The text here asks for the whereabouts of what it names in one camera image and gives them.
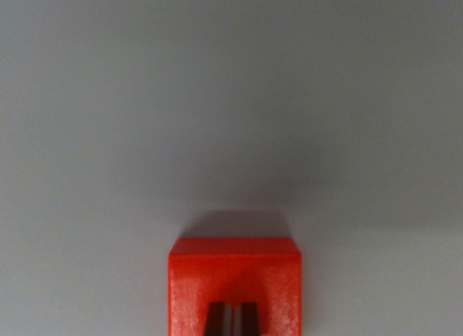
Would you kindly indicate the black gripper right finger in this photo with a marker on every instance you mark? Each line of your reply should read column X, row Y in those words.
column 249, row 321

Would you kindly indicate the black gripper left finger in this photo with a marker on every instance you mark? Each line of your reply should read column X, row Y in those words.
column 216, row 321

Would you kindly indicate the red cube block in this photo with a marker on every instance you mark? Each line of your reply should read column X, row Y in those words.
column 231, row 271

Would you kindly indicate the grey plastic tray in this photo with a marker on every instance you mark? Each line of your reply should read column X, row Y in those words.
column 144, row 133

